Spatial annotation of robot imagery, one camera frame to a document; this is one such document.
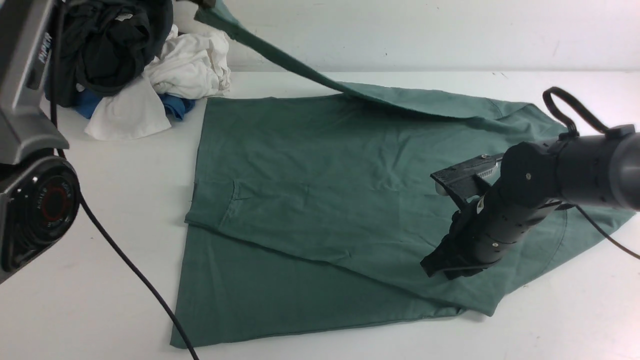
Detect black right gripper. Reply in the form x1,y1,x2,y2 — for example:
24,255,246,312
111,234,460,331
420,210,493,280

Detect green long sleeve shirt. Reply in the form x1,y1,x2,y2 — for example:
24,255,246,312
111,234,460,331
174,0,604,347

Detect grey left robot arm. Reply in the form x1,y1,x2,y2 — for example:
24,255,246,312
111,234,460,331
0,0,80,282

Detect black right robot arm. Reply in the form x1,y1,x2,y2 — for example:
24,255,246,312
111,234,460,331
420,124,640,280

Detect white crumpled shirt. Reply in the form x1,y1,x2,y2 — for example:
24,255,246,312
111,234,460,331
84,25,231,141

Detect blue crumpled garment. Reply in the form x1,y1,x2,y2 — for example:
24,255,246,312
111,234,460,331
73,89,196,122

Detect dark green crumpled garment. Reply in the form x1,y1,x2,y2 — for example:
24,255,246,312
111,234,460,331
54,0,174,108

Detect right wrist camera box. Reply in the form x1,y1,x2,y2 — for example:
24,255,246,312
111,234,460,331
430,153,504,210

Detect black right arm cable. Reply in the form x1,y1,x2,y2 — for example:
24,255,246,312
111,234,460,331
542,86,640,261

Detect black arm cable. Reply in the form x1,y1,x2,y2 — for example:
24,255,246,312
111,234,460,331
49,0,201,360
542,86,640,261

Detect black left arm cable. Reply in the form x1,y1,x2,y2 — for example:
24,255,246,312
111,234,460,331
49,0,201,360

